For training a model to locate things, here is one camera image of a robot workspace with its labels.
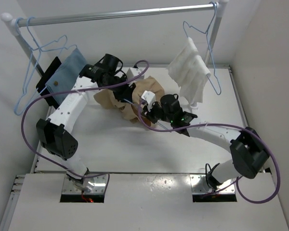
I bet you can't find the white cloth on hanger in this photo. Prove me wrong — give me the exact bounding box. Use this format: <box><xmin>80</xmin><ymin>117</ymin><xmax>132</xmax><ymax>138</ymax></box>
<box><xmin>167</xmin><ymin>37</ymin><xmax>211</xmax><ymax>107</ymax></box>

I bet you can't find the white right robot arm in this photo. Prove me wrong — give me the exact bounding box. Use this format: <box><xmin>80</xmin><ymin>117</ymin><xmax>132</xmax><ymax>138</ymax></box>
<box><xmin>140</xmin><ymin>91</ymin><xmax>269</xmax><ymax>190</ymax></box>

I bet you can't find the light blue wire hanger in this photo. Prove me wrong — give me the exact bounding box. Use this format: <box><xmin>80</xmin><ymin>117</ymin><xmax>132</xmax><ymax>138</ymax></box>
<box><xmin>123</xmin><ymin>99</ymin><xmax>167</xmax><ymax>130</ymax></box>

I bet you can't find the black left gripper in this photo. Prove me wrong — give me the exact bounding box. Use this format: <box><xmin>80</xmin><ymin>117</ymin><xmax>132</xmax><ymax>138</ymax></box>
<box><xmin>103</xmin><ymin>74</ymin><xmax>135</xmax><ymax>103</ymax></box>

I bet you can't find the beige t shirt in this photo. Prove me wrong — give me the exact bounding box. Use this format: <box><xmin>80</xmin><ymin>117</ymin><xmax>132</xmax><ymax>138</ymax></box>
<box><xmin>94</xmin><ymin>76</ymin><xmax>165</xmax><ymax>127</ymax></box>

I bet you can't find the black cloth on hanger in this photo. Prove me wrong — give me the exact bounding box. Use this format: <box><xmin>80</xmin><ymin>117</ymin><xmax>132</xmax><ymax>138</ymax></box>
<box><xmin>35</xmin><ymin>56</ymin><xmax>63</xmax><ymax>108</ymax></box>

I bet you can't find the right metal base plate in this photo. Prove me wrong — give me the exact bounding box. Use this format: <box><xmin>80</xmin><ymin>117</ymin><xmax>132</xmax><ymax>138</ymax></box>
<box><xmin>190</xmin><ymin>174</ymin><xmax>237</xmax><ymax>203</ymax></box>

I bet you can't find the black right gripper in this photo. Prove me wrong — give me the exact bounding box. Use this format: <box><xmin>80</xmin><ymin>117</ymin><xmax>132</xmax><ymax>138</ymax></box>
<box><xmin>142</xmin><ymin>100</ymin><xmax>173</xmax><ymax>124</ymax></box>

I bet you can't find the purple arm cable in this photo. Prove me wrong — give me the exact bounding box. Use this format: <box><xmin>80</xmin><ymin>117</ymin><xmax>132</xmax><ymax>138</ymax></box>
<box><xmin>21</xmin><ymin>60</ymin><xmax>150</xmax><ymax>191</ymax></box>
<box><xmin>137</xmin><ymin>100</ymin><xmax>281</xmax><ymax>204</ymax></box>

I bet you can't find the blue hanger with white cloth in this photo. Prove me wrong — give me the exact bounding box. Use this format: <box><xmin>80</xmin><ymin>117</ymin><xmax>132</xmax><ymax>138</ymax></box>
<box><xmin>183</xmin><ymin>1</ymin><xmax>222</xmax><ymax>96</ymax></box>

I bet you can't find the empty light blue hanger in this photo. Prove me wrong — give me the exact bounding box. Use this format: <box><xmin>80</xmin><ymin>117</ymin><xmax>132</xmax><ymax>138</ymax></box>
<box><xmin>13</xmin><ymin>16</ymin><xmax>68</xmax><ymax>116</ymax></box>

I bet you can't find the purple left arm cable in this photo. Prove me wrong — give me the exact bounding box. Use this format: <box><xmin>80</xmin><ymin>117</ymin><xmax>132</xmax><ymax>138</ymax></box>
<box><xmin>21</xmin><ymin>60</ymin><xmax>150</xmax><ymax>191</ymax></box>

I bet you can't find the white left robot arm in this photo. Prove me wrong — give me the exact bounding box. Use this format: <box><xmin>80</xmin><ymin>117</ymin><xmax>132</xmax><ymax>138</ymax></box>
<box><xmin>36</xmin><ymin>54</ymin><xmax>141</xmax><ymax>187</ymax></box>

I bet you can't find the blue hanger with denim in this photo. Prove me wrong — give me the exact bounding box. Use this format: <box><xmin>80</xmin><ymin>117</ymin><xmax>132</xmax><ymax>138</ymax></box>
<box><xmin>13</xmin><ymin>16</ymin><xmax>78</xmax><ymax>116</ymax></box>

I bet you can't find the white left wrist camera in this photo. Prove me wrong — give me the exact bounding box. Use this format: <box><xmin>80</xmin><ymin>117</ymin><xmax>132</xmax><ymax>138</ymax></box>
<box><xmin>126</xmin><ymin>67</ymin><xmax>142</xmax><ymax>80</ymax></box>

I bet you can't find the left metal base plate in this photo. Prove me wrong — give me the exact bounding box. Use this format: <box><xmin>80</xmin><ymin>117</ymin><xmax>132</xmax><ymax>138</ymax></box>
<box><xmin>60</xmin><ymin>174</ymin><xmax>110</xmax><ymax>203</ymax></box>

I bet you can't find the metal clothes rack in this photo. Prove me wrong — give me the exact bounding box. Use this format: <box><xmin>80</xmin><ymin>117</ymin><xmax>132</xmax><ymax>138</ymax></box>
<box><xmin>0</xmin><ymin>0</ymin><xmax>229</xmax><ymax>111</ymax></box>

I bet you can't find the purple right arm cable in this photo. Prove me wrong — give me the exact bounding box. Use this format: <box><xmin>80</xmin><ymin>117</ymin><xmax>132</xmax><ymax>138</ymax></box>
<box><xmin>137</xmin><ymin>100</ymin><xmax>281</xmax><ymax>204</ymax></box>

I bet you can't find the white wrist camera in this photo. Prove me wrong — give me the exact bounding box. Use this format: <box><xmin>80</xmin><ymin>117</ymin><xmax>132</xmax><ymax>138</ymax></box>
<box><xmin>126</xmin><ymin>67</ymin><xmax>142</xmax><ymax>80</ymax></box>
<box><xmin>141</xmin><ymin>90</ymin><xmax>156</xmax><ymax>107</ymax></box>

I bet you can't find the blue denim cloth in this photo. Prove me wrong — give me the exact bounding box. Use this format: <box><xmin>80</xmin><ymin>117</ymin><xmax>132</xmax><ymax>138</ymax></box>
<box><xmin>46</xmin><ymin>48</ymin><xmax>87</xmax><ymax>93</ymax></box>

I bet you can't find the metal base plate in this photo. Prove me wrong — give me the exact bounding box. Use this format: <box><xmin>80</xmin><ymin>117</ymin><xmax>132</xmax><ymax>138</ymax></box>
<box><xmin>190</xmin><ymin>174</ymin><xmax>237</xmax><ymax>203</ymax></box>
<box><xmin>60</xmin><ymin>174</ymin><xmax>110</xmax><ymax>203</ymax></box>

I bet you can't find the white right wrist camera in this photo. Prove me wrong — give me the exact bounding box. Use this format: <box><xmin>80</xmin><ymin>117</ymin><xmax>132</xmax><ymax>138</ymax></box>
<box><xmin>141</xmin><ymin>90</ymin><xmax>156</xmax><ymax>107</ymax></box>

